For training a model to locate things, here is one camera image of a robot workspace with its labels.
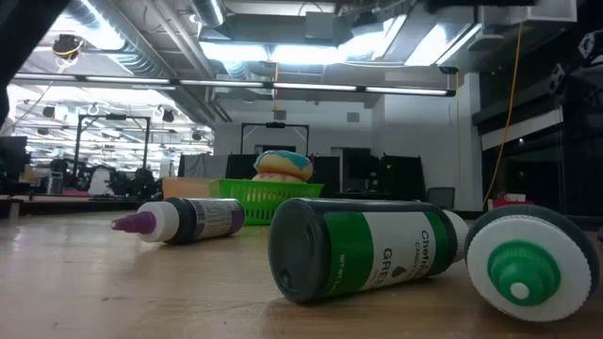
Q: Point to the black partition panel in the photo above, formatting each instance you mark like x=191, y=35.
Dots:
x=402, y=179

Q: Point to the black low frame stand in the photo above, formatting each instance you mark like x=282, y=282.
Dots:
x=275, y=125

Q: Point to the tan box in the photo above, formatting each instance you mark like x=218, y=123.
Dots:
x=186, y=188

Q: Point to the black monitor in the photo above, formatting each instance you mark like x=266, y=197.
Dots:
x=11, y=157

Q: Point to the blue-frosted toy donut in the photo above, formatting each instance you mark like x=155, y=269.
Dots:
x=282, y=165

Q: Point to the green-tipped white-capped bottle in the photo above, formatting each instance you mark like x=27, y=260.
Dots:
x=527, y=270

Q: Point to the red box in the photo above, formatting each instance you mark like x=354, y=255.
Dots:
x=511, y=202

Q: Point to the person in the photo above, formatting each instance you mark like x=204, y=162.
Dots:
x=143, y=182
x=101, y=181

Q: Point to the green plastic basket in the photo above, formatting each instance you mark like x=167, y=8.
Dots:
x=268, y=198

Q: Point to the black ceiling camera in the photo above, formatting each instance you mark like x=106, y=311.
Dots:
x=447, y=70

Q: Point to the green-labelled dye bottle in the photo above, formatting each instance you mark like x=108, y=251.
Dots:
x=358, y=249

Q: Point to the black tall frame stand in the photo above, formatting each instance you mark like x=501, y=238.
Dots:
x=113, y=117

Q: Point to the grey cover sheet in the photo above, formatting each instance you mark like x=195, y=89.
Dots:
x=202, y=166

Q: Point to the purple-tipped dye bottle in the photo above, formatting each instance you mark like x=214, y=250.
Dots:
x=207, y=219

